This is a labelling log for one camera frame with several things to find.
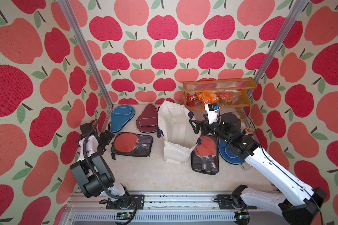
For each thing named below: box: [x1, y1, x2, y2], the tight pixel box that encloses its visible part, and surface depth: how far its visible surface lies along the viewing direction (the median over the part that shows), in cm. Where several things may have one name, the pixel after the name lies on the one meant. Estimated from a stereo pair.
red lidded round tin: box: [219, 93, 234, 106], surface depth 103 cm
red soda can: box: [186, 92, 197, 107], surface depth 95 cm
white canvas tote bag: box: [157, 99, 201, 165], surface depth 86 cm
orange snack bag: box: [196, 91, 220, 105], surface depth 102 cm
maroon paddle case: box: [136, 104, 159, 134], surface depth 108 cm
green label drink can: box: [242, 127, 254, 136], surface depth 92 cm
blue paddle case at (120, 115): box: [107, 105, 136, 133], surface depth 111 cm
